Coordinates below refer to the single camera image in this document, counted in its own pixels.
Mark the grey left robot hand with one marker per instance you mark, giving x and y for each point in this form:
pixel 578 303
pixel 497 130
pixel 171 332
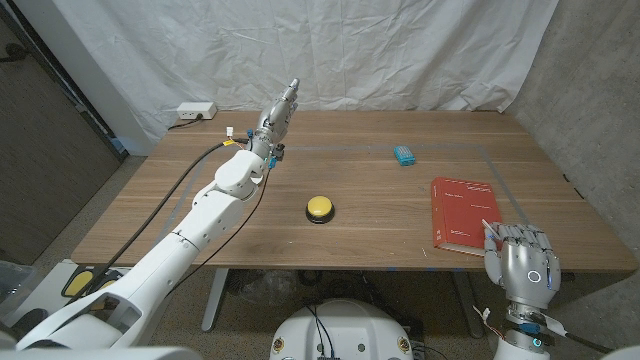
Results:
pixel 272 122

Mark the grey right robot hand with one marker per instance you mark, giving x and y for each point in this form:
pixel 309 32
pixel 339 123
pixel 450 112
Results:
pixel 525 270

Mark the white calculator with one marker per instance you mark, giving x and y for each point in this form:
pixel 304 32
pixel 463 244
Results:
pixel 489 227

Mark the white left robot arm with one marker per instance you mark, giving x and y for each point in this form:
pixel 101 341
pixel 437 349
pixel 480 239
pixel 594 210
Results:
pixel 210 215

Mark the red notebook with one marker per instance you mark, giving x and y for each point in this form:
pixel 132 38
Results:
pixel 460 210

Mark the yellow push button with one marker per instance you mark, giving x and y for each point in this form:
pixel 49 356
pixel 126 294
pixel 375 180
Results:
pixel 320 206

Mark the grey table leg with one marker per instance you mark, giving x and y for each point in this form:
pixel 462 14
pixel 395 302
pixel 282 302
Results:
pixel 467 305
pixel 214 305

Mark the white power strip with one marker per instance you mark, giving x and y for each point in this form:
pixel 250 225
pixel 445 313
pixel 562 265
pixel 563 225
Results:
pixel 196 110

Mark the white backdrop sheet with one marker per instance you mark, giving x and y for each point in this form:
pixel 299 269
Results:
pixel 350 50

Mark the small teal box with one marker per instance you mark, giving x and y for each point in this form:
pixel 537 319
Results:
pixel 404 156

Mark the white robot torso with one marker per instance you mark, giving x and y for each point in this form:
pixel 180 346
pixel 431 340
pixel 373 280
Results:
pixel 345 330

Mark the yellow foot pedal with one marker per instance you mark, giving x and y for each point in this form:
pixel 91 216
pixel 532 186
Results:
pixel 79 283
pixel 106 287

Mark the white floor board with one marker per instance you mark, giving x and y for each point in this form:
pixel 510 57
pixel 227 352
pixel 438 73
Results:
pixel 47 287

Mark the clear plastic bin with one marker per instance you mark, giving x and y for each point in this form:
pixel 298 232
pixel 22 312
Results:
pixel 12 285

